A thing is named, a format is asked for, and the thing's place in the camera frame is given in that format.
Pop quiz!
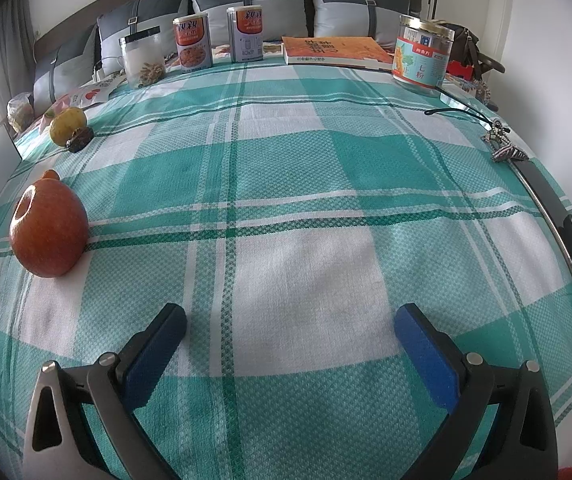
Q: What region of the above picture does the pink snack package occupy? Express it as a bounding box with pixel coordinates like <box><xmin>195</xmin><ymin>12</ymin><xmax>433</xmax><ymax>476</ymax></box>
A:
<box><xmin>39</xmin><ymin>81</ymin><xmax>118</xmax><ymax>133</ymax></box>

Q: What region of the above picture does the dark dried fruit far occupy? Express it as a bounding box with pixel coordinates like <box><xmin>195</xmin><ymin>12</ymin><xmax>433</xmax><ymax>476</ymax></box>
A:
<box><xmin>65</xmin><ymin>127</ymin><xmax>95</xmax><ymax>153</ymax></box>

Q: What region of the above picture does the grey curtain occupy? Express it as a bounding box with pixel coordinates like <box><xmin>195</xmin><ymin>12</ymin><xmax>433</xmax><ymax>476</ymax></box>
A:
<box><xmin>0</xmin><ymin>0</ymin><xmax>35</xmax><ymax>122</ymax></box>

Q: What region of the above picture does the white label can right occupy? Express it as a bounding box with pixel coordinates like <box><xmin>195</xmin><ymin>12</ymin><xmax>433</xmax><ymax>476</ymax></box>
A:
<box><xmin>226</xmin><ymin>6</ymin><xmax>263</xmax><ymax>63</ymax></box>

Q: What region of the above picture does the orange label can left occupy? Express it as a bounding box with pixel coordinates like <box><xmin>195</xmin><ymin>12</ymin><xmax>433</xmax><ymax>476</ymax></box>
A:
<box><xmin>173</xmin><ymin>13</ymin><xmax>213</xmax><ymax>72</ymax></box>

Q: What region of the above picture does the black handbag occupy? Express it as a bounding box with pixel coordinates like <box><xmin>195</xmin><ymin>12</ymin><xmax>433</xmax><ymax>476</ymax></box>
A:
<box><xmin>437</xmin><ymin>21</ymin><xmax>505</xmax><ymax>81</ymax></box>

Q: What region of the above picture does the teal plaid tablecloth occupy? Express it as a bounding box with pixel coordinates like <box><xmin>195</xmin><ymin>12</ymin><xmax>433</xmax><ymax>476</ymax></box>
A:
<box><xmin>0</xmin><ymin>60</ymin><xmax>572</xmax><ymax>479</ymax></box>

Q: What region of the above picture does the orange book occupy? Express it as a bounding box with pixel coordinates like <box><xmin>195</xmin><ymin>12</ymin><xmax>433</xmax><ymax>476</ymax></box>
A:
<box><xmin>283</xmin><ymin>37</ymin><xmax>392</xmax><ymax>72</ymax></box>

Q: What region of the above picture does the grey cushion far right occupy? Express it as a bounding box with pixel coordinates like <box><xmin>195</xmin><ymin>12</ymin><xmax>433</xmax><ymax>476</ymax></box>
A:
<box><xmin>312</xmin><ymin>0</ymin><xmax>411</xmax><ymax>49</ymax></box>

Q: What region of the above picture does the grey cushion far left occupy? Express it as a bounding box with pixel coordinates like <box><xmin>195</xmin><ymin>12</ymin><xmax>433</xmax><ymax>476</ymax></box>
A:
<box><xmin>33</xmin><ymin>25</ymin><xmax>98</xmax><ymax>116</ymax></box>

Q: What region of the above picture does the red apple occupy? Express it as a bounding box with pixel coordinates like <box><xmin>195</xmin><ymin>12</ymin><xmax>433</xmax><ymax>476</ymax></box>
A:
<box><xmin>9</xmin><ymin>178</ymin><xmax>89</xmax><ymax>278</ymax></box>

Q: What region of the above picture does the yellow pear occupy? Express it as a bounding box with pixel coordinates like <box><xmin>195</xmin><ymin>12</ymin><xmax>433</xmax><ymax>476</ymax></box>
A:
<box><xmin>49</xmin><ymin>106</ymin><xmax>87</xmax><ymax>148</ymax></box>

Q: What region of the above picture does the grey cushion centre left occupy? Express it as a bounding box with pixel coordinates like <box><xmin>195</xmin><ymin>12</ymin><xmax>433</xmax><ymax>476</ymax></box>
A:
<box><xmin>97</xmin><ymin>0</ymin><xmax>189</xmax><ymax>75</ymax></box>

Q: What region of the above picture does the round candy tin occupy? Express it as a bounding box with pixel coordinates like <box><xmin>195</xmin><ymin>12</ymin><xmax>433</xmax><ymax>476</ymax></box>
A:
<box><xmin>392</xmin><ymin>15</ymin><xmax>455</xmax><ymax>89</ymax></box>

